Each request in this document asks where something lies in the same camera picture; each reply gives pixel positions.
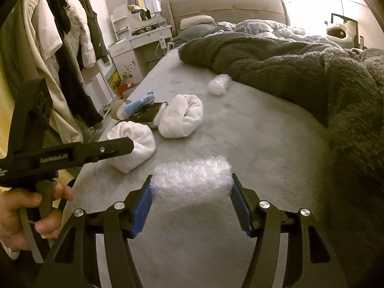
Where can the white puffer jacket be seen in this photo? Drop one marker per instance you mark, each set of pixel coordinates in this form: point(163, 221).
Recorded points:
point(79, 36)

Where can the yellow curtain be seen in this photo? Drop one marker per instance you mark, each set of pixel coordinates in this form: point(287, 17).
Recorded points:
point(6, 111)

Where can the yellow picture book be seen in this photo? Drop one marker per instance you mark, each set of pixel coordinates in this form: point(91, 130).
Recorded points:
point(113, 78)

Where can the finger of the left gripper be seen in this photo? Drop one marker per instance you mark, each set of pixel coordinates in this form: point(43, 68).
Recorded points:
point(69, 155)

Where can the beige hanging coat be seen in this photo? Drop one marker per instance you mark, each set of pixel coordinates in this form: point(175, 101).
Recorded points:
point(22, 60)

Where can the white hanging shirt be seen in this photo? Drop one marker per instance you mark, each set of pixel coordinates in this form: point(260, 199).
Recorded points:
point(46, 30)

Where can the dark green hanging vest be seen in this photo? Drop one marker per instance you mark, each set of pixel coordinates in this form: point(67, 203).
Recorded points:
point(96, 36)

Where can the beige pillow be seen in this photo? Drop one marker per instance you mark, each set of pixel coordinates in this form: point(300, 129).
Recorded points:
point(195, 20)

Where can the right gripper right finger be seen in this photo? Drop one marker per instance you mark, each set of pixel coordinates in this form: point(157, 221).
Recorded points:
point(245, 202)

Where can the round vanity mirror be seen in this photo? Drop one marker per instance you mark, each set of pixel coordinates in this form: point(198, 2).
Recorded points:
point(143, 10)

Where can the blue white wipes packet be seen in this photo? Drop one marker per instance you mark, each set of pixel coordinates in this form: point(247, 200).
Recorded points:
point(133, 107)

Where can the dark grey fluffy blanket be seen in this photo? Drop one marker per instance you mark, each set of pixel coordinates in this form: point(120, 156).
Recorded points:
point(341, 88)

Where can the white charger with cable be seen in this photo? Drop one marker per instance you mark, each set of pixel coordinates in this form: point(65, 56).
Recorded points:
point(161, 44)

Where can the white dressing table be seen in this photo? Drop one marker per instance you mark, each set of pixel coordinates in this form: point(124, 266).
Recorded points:
point(133, 53)

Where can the black hanging garment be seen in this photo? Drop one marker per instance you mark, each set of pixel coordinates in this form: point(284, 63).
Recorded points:
point(69, 70)

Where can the blue patterned duvet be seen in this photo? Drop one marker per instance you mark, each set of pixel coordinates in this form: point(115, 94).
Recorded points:
point(273, 29)

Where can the white towel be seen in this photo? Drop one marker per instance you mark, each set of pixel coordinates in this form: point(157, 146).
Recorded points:
point(144, 145)
point(182, 116)

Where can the grey bed with mattress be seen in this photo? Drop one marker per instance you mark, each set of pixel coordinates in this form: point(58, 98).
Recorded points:
point(276, 148)

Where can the white towel front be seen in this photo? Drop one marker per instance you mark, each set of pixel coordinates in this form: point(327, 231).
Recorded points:
point(144, 145)

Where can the grey padded stool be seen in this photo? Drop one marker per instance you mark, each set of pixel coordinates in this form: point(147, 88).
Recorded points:
point(126, 94)

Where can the person's left hand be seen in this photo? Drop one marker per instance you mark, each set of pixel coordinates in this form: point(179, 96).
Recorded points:
point(14, 206)

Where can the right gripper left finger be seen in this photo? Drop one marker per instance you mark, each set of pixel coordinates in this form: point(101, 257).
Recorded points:
point(142, 208)

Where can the small bubble wrap roll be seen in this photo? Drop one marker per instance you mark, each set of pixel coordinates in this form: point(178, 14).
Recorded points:
point(219, 84)

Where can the grey pillow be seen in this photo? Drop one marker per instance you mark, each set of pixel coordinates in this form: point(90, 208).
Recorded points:
point(190, 33)

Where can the white plush cat bed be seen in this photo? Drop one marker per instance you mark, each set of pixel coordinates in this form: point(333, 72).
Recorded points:
point(340, 35)

